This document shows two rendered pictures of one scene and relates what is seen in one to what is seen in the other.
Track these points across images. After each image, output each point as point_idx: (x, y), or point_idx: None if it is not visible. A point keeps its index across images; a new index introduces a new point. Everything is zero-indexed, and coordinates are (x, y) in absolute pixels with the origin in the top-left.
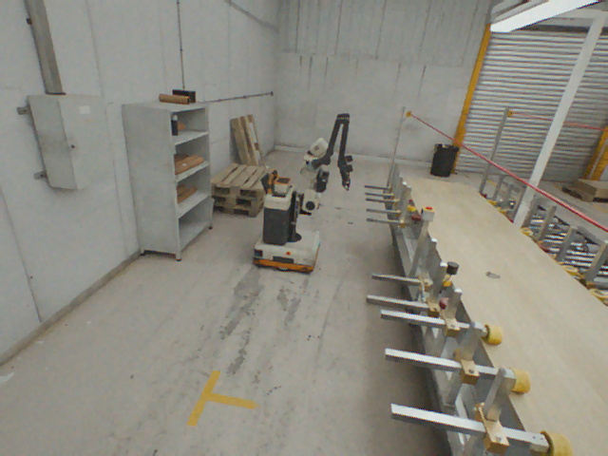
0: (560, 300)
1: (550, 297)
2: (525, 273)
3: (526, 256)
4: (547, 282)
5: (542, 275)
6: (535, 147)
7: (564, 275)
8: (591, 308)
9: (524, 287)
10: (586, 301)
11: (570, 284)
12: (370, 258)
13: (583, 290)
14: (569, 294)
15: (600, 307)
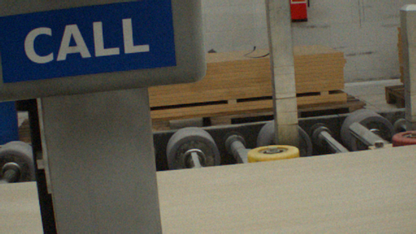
0: (413, 184)
1: (415, 194)
2: (208, 223)
3: (2, 212)
4: (268, 197)
5: (194, 201)
6: None
7: (166, 177)
8: (403, 160)
9: (381, 224)
10: (361, 163)
11: (240, 174)
12: None
13: (268, 164)
14: (341, 177)
15: (376, 154)
